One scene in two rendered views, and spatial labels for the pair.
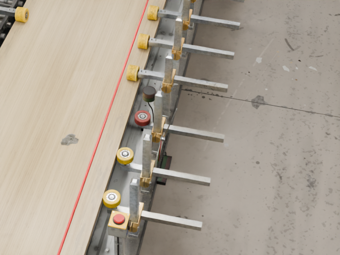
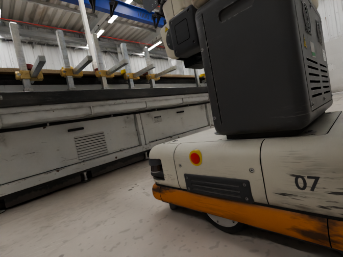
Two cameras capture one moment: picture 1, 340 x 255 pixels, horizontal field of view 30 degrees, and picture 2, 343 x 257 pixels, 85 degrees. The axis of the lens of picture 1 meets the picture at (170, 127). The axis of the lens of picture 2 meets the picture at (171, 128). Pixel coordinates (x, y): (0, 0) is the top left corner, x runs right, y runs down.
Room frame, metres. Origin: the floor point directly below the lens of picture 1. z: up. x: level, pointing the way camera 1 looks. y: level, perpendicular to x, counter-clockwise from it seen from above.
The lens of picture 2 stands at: (-0.86, -0.97, 0.38)
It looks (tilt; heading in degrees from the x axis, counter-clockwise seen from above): 3 degrees down; 38
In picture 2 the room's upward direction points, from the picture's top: 11 degrees counter-clockwise
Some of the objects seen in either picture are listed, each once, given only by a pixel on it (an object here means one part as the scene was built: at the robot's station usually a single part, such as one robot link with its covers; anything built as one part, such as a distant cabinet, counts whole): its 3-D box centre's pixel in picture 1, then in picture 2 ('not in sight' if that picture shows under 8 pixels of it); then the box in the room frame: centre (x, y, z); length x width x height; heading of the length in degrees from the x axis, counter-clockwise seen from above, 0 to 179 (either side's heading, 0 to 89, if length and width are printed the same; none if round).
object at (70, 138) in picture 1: (69, 138); not in sight; (1.90, 0.48, 0.91); 0.09 x 0.07 x 0.02; 116
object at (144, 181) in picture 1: (146, 173); not in sight; (1.81, 0.09, 0.81); 0.14 x 0.06 x 0.05; 172
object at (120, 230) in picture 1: (119, 224); not in sight; (1.28, 0.16, 1.18); 0.07 x 0.07 x 0.08; 82
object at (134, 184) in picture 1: (134, 212); not in sight; (1.54, 0.13, 0.88); 0.04 x 0.04 x 0.48; 82
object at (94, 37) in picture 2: not in sight; (100, 63); (0.05, 0.33, 0.91); 0.04 x 0.04 x 0.48; 82
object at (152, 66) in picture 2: not in sight; (138, 74); (0.32, 0.21, 0.81); 0.43 x 0.03 x 0.04; 82
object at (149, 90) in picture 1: (149, 106); not in sight; (2.04, 0.11, 1.03); 0.06 x 0.06 x 0.22; 82
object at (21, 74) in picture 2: not in sight; (29, 75); (-0.42, 0.40, 0.80); 0.14 x 0.06 x 0.05; 172
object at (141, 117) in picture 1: (142, 122); not in sight; (2.08, 0.14, 0.85); 0.08 x 0.08 x 0.11
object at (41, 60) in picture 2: not in sight; (34, 72); (-0.42, 0.31, 0.80); 0.43 x 0.03 x 0.04; 82
